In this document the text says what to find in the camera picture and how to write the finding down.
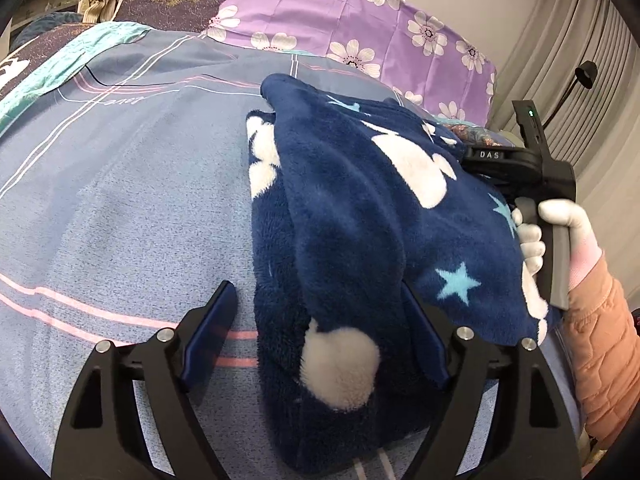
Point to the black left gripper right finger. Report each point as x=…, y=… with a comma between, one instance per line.
x=530, y=435

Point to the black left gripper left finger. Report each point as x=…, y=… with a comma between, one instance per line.
x=100, y=436

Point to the navy fleece star baby romper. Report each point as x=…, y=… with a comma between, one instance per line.
x=354, y=203

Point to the pink quilted sleeve forearm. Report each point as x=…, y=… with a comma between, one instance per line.
x=599, y=330

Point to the folded floral clothes stack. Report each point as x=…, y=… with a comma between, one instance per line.
x=475, y=135

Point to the white gloved right hand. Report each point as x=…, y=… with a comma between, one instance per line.
x=585, y=251

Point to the beige pleated curtain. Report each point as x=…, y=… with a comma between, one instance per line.
x=578, y=61

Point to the blue plaid bed sheet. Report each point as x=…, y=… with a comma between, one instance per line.
x=125, y=202

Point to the purple floral pillow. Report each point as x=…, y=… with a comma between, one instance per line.
x=412, y=52

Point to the teal blanket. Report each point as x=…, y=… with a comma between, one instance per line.
x=65, y=64

